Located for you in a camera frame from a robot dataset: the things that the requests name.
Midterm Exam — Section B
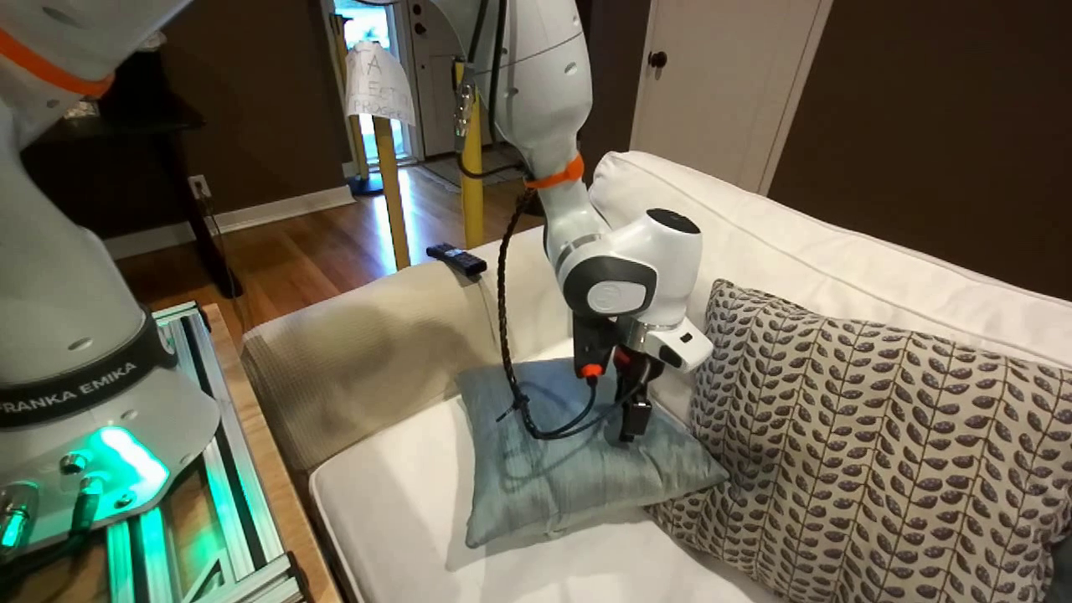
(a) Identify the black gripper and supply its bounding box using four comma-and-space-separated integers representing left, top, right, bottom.
606, 345, 662, 446

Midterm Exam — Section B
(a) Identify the black remote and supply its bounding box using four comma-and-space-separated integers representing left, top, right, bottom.
426, 242, 493, 282

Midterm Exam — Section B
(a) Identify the blue square pillow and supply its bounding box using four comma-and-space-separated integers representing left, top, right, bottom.
449, 353, 731, 554

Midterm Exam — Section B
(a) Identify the white sofa back cushion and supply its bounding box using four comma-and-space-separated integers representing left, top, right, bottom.
569, 149, 1072, 450

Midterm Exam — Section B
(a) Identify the white sofa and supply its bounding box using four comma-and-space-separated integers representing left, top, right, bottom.
238, 149, 1072, 603

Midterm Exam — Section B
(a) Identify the grey leaf pattern pillow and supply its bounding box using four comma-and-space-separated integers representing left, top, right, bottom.
648, 278, 1072, 603

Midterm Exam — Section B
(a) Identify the beige armrest cover cloth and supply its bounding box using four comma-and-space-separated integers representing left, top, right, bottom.
238, 263, 520, 474

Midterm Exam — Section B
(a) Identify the yellow pole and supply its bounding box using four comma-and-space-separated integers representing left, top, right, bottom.
371, 115, 416, 273
453, 60, 488, 252
325, 14, 388, 200

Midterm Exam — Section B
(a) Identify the white door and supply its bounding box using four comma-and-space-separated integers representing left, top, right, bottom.
631, 0, 835, 194

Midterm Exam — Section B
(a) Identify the white plastic sheet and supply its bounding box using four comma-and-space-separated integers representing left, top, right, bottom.
343, 39, 419, 130

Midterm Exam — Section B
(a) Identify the black side table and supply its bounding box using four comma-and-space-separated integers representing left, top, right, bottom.
20, 55, 244, 301

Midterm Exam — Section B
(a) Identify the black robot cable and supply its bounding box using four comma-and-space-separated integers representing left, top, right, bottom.
488, 188, 631, 446

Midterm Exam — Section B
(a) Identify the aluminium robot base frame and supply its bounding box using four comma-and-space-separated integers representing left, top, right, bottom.
0, 298, 313, 603

